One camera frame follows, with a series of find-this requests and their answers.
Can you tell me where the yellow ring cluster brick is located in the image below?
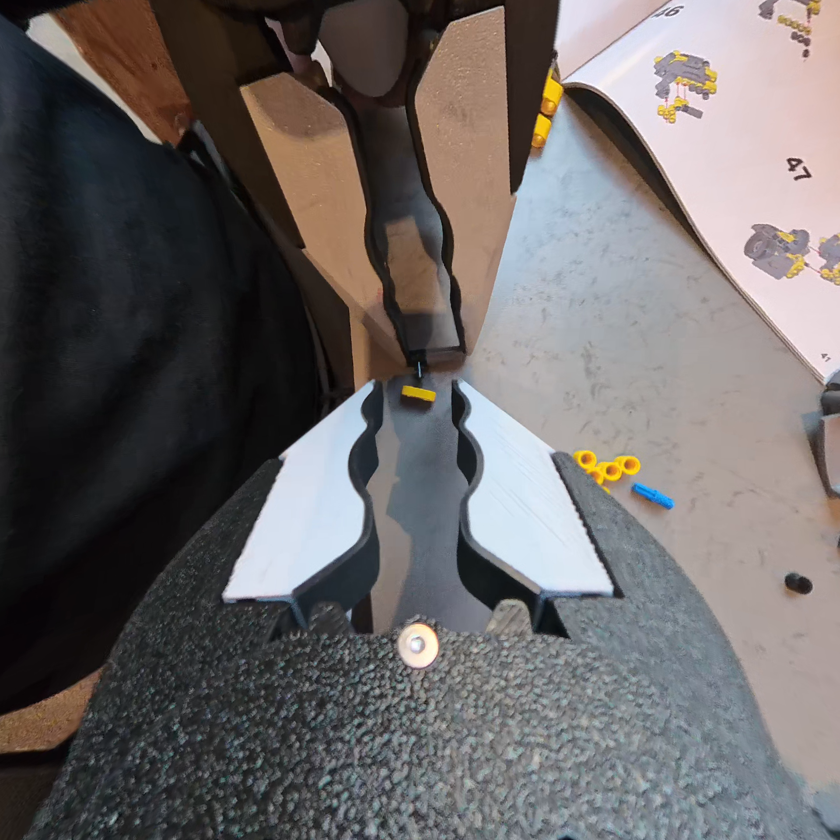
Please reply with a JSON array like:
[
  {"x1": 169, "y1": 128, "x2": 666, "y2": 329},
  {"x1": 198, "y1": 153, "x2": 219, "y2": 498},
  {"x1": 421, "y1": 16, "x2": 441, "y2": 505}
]
[{"x1": 571, "y1": 449, "x2": 642, "y2": 494}]

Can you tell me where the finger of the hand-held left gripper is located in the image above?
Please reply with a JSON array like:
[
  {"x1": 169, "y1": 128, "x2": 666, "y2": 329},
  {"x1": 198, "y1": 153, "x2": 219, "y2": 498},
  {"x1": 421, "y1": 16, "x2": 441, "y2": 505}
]
[
  {"x1": 240, "y1": 72, "x2": 412, "y2": 360},
  {"x1": 409, "y1": 7, "x2": 515, "y2": 357}
]

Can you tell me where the grey desk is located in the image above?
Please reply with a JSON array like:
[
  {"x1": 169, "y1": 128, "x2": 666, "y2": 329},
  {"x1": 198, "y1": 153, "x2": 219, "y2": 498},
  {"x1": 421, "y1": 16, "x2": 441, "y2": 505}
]
[{"x1": 354, "y1": 98, "x2": 840, "y2": 795}]

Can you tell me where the white building instruction booklet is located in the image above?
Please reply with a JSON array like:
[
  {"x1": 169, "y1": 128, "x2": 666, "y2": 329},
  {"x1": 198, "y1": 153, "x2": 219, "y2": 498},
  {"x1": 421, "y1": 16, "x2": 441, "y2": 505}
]
[{"x1": 558, "y1": 0, "x2": 840, "y2": 386}]

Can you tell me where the pile of toy brick parts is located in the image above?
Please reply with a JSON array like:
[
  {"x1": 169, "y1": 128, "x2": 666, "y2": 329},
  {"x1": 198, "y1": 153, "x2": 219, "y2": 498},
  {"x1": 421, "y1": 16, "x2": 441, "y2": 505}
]
[{"x1": 802, "y1": 369, "x2": 840, "y2": 501}]

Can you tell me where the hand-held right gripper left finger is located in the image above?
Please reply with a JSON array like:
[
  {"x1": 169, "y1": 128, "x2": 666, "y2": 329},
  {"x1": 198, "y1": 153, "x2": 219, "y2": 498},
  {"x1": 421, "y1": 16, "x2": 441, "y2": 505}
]
[{"x1": 222, "y1": 379, "x2": 384, "y2": 630}]

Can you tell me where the person's dark clothing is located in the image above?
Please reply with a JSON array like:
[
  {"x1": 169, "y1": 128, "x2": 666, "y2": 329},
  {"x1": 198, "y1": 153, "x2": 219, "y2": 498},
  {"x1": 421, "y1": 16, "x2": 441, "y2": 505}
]
[{"x1": 0, "y1": 13, "x2": 358, "y2": 716}]

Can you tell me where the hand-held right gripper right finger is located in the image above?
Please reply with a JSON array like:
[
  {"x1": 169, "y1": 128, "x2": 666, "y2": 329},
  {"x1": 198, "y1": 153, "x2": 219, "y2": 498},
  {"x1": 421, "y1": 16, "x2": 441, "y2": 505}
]
[{"x1": 453, "y1": 378, "x2": 624, "y2": 632}]

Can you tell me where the grey and yellow brick assembly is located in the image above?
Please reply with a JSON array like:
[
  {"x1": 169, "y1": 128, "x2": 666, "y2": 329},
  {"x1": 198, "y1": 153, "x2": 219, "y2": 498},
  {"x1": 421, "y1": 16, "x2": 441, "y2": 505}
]
[{"x1": 529, "y1": 64, "x2": 564, "y2": 149}]

